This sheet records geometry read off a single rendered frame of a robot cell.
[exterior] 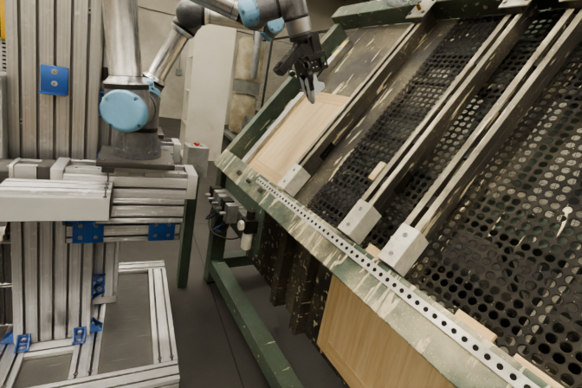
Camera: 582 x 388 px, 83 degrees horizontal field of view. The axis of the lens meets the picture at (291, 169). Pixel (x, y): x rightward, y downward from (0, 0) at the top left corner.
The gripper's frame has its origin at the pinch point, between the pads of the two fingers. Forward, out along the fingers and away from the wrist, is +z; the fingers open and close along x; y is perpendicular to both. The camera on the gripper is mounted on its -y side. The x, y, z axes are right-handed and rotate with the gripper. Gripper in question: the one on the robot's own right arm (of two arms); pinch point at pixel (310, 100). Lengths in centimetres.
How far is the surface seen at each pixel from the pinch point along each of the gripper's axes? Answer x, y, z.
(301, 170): 25.5, -0.2, 34.1
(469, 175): -36, 27, 28
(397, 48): 31, 63, 0
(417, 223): -33, 9, 37
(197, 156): 90, -35, 31
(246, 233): 30, -32, 53
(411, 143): -12.7, 27.3, 23.3
